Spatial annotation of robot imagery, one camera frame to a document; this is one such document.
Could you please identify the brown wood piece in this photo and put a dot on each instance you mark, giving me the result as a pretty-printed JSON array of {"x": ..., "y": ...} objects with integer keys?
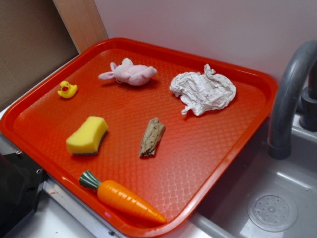
[{"x": 151, "y": 138}]

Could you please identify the crumpled white paper towel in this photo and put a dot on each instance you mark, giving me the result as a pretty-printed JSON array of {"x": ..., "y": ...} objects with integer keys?
[{"x": 203, "y": 92}]

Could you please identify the grey toy sink basin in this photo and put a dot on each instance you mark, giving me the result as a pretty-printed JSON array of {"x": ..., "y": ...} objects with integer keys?
[{"x": 261, "y": 197}]

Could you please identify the brown cardboard panel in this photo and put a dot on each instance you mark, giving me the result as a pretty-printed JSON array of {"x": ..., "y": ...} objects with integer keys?
[{"x": 34, "y": 42}]

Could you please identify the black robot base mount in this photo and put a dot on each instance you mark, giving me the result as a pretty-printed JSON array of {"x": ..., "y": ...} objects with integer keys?
[{"x": 21, "y": 183}]

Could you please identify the yellow sponge with scrubber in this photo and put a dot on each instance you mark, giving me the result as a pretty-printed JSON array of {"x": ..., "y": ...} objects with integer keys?
[{"x": 88, "y": 137}]

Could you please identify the yellow rubber duck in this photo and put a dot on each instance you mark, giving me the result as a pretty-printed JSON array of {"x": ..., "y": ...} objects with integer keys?
[{"x": 67, "y": 90}]

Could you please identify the pink plush bunny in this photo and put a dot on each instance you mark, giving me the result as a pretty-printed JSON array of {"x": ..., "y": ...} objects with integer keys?
[{"x": 129, "y": 73}]

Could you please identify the orange plastic toy carrot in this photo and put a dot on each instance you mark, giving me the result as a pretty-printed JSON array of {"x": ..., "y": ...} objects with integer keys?
[{"x": 120, "y": 198}]

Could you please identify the orange plastic tray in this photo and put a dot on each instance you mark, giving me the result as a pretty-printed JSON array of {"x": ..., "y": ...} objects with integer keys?
[{"x": 191, "y": 156}]

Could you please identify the grey toy faucet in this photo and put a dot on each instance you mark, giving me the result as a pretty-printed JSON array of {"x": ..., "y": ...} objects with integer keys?
[{"x": 297, "y": 90}]

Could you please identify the wooden board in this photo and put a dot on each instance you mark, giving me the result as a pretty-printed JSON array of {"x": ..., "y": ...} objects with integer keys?
[{"x": 82, "y": 21}]

